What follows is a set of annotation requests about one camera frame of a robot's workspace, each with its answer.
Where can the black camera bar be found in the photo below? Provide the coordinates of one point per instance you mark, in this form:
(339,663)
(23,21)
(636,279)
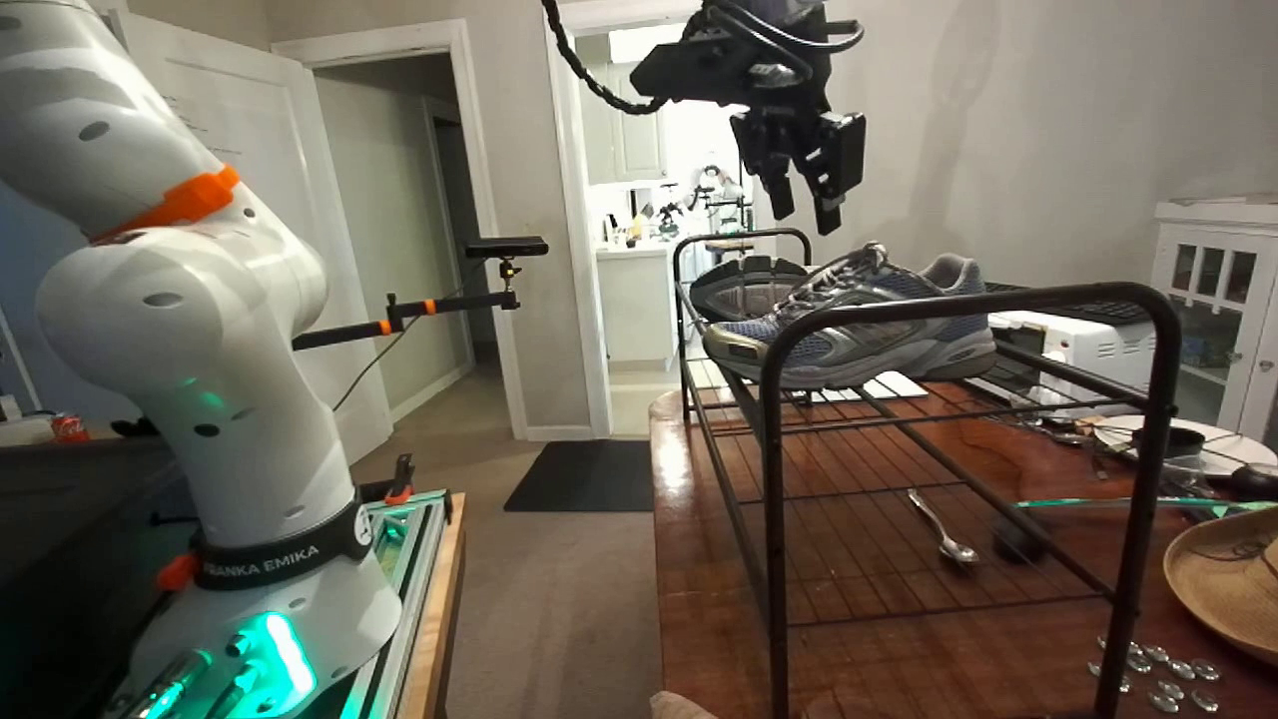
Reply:
(505,243)

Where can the black orange clamp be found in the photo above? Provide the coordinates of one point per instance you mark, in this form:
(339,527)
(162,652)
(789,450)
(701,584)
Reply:
(395,486)

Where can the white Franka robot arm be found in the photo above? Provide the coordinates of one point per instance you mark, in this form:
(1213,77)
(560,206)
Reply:
(175,322)

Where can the white glass door cabinet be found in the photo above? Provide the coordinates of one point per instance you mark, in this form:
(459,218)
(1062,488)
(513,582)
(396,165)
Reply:
(1205,322)

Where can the black metal shoe rack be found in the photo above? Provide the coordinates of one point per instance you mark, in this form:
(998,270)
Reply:
(778,532)

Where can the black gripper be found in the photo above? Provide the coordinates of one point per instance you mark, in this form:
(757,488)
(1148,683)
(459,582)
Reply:
(785,101)

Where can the green toothbrush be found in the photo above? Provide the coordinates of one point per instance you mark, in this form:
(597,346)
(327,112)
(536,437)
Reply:
(1064,503)

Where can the white plate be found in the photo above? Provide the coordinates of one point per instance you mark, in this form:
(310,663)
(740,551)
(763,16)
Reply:
(1146,434)

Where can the white paper sheet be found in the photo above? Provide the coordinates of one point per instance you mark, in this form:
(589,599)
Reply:
(879,390)

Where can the wooden workbench board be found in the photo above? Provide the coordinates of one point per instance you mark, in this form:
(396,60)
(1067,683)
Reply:
(432,642)

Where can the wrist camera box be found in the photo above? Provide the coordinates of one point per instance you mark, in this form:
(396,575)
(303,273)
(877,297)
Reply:
(680,65)

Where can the silver metal spoon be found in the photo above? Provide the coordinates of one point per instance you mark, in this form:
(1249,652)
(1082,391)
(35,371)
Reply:
(959,548)

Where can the clear glass bead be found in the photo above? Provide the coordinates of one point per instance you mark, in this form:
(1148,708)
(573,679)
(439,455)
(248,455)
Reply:
(1184,670)
(1169,691)
(1134,655)
(1209,671)

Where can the white box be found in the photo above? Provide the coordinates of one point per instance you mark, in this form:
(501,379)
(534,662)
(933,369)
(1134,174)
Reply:
(1082,341)

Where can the black door mat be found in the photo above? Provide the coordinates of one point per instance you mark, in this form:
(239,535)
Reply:
(586,476)

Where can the white door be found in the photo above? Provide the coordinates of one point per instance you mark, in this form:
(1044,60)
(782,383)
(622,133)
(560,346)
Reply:
(341,266)

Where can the black boom arm orange joint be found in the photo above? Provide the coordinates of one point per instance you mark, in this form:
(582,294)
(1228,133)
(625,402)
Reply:
(440,306)

